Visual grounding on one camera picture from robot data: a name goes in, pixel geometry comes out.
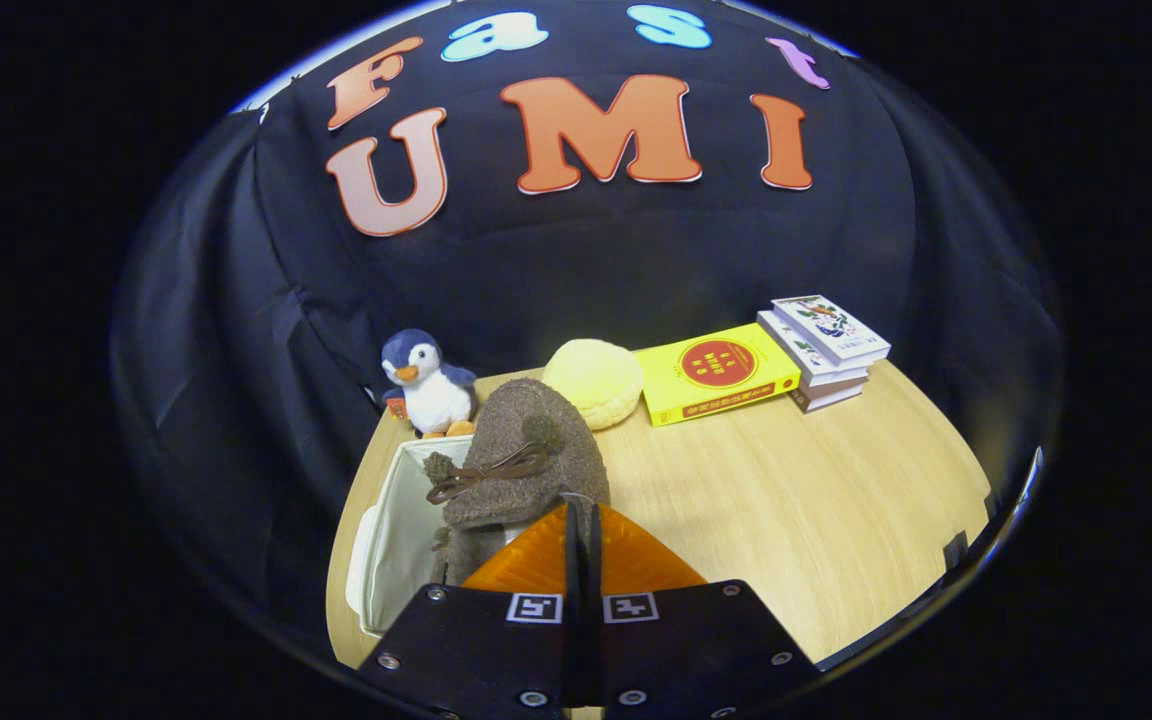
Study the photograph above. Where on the yellow round plush cushion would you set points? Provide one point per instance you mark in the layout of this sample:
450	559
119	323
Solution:
591	385

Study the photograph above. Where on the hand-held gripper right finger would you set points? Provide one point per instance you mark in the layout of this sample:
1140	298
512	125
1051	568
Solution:
696	650

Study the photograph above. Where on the yellow book red circle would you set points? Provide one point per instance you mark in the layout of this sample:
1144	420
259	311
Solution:
716	375

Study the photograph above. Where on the plush penguin toy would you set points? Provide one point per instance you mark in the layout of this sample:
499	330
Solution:
433	390

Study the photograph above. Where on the white illustrated cover book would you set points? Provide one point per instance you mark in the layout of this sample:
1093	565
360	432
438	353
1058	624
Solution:
831	328

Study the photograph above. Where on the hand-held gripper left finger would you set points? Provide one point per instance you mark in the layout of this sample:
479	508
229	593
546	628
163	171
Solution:
476	650

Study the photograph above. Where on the brown shoe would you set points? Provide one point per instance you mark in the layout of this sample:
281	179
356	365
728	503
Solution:
536	440

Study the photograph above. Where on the brown fabric storage box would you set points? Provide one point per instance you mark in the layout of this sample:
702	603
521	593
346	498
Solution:
398	540

